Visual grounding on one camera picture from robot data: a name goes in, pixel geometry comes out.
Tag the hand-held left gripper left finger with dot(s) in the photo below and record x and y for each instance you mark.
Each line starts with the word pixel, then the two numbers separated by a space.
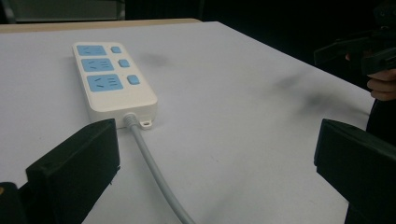
pixel 74 174

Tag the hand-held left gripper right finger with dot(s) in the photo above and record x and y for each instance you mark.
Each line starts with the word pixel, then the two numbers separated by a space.
pixel 361 168

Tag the white power strip blue sockets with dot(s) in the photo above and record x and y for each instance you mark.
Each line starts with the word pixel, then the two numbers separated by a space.
pixel 115 93

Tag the dark clothing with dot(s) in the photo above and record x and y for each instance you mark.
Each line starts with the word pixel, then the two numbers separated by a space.
pixel 384 121

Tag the grey panel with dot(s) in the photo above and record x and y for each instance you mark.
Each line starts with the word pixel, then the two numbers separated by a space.
pixel 68 9

